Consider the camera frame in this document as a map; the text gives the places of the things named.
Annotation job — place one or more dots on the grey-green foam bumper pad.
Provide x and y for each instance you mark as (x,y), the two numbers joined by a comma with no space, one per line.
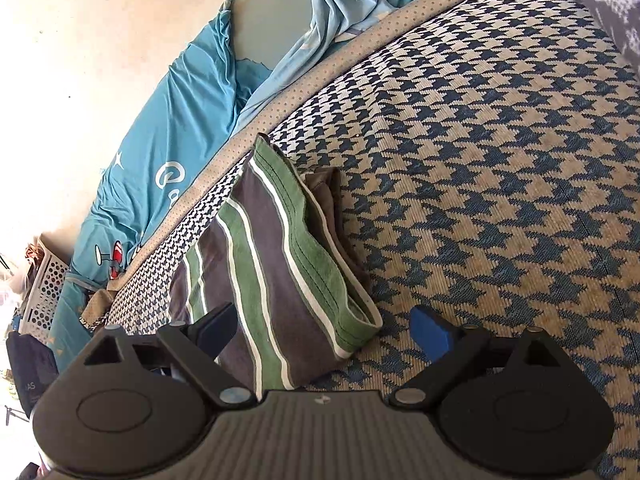
(272,20)

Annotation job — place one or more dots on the blue red patch bumper cover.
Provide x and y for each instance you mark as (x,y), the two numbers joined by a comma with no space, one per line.
(325,15)

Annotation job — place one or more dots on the houndstooth bed mat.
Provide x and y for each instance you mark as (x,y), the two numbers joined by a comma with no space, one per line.
(475,160)

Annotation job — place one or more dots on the black stand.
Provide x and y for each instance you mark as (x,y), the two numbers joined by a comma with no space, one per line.
(12,412)

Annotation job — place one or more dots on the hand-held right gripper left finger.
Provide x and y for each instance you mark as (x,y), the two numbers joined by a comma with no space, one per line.
(217,327)

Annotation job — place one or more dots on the brown crumpled bag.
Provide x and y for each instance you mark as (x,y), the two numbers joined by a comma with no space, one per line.
(34,252)

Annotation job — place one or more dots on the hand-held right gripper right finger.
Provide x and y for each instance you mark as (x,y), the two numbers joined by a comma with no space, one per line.
(432,335)

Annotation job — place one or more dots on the green grey striped t-shirt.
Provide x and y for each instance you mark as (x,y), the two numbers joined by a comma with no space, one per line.
(280,270)

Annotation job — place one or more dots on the white perforated laundry basket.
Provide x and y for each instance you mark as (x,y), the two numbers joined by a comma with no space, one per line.
(45,285)

